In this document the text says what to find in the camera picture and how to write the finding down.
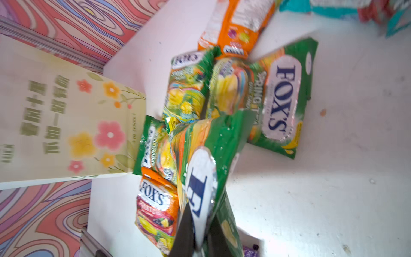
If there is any white floral paper bag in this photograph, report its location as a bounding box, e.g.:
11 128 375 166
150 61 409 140
1 35 146 189

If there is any teal candy bag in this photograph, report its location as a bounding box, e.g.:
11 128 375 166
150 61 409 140
279 0 411 37

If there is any green candy bag top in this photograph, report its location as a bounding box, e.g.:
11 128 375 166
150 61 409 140
163 47 221 133

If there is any orange fruits candy bag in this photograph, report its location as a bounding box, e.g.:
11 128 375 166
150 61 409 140
135 167 179 257

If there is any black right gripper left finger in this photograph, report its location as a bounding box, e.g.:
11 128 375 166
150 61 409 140
169 203 195 257

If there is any purple berries candy bag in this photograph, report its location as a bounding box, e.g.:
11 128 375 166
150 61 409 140
243 244 260 257

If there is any green candy bag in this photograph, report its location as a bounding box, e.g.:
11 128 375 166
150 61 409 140
206 37 319 159
133 115 177 185
169 109 256 257
163 47 221 133

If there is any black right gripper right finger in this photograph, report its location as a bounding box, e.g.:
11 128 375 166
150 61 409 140
207 218 232 257

